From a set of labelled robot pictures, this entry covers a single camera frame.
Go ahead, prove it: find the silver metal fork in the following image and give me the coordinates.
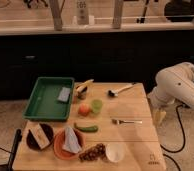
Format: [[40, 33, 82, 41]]
[[112, 119, 142, 125]]

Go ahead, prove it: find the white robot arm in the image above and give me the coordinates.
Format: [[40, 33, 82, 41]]
[[147, 62, 194, 126]]

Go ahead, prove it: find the dark cabinet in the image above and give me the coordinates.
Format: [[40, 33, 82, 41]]
[[0, 30, 194, 100]]

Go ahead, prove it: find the small green cup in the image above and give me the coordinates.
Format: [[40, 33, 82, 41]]
[[91, 99, 103, 114]]

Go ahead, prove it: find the green chili pepper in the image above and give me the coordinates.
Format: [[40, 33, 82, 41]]
[[74, 123, 98, 133]]

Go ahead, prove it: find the bunch of brown grapes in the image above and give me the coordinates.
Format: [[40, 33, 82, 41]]
[[79, 143, 105, 162]]

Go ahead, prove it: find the orange peach fruit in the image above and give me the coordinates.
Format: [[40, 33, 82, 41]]
[[78, 103, 91, 117]]

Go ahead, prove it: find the grey folded cloth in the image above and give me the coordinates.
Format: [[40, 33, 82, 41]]
[[62, 126, 82, 154]]

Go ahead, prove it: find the blue sponge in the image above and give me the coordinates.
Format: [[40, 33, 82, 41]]
[[58, 87, 70, 102]]

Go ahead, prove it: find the orange plate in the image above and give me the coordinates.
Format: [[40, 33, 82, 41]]
[[53, 130, 85, 160]]

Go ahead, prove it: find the dark brown bowl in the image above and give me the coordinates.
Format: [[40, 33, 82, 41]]
[[26, 123, 54, 151]]

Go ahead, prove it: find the green plastic tray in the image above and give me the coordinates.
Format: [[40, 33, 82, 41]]
[[23, 77, 74, 122]]

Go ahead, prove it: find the wooden block in bowl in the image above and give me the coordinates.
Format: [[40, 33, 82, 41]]
[[31, 124, 50, 149]]

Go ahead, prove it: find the black clamp left edge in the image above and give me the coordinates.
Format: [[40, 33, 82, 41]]
[[7, 129, 22, 171]]

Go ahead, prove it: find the black cable on floor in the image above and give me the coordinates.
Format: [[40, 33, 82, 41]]
[[160, 103, 191, 171]]

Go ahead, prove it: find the wooden handled brush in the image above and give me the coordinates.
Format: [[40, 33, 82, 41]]
[[107, 83, 134, 97]]

